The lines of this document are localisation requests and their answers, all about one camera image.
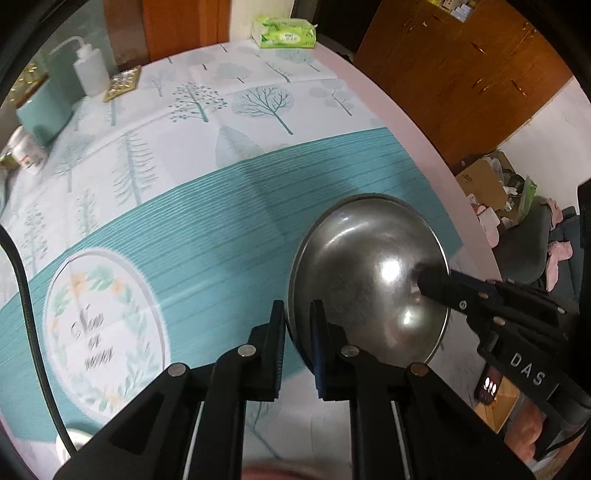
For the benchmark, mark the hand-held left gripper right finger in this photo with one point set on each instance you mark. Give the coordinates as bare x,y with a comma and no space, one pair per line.
317,355

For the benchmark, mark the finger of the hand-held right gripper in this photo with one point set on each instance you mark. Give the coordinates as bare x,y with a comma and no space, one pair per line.
457,290

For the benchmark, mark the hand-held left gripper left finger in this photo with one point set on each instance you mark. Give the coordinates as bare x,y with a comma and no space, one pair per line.
276,360

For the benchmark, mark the large steel bowl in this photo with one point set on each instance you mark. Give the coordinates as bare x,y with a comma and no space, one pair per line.
360,277

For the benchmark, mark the dark chair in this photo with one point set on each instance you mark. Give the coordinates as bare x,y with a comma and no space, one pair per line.
524,251

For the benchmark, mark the orange cardboard box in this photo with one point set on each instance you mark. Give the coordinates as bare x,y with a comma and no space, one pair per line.
501,410

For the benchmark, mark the pink clothes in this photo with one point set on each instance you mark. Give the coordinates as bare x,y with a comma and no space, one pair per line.
558,258

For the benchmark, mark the pink soft cloth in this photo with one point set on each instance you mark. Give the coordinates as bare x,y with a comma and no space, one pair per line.
521,438

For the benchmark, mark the tree print tablecloth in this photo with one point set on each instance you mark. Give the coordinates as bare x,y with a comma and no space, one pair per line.
277,194

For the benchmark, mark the wooden wardrobe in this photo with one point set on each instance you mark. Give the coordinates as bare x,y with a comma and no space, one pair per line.
461,69

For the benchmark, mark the white round dish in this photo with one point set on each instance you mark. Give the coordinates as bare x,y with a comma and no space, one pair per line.
69,443

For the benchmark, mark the green tissue pack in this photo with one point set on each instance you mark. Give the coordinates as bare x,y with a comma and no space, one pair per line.
286,33

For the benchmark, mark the gold foil packet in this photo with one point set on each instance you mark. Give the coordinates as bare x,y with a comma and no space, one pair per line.
122,84

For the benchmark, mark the white pill bottle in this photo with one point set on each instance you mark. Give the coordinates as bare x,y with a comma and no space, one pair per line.
27,152

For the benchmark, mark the teal canister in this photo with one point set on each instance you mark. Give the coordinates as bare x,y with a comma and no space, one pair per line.
44,113

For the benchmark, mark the clear squeeze bottle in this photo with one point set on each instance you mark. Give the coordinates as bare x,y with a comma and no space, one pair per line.
90,74

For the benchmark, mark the wooden door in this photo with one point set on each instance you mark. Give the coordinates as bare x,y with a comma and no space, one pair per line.
180,27

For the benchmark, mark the gold patterned box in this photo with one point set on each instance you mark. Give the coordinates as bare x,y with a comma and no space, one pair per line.
25,82

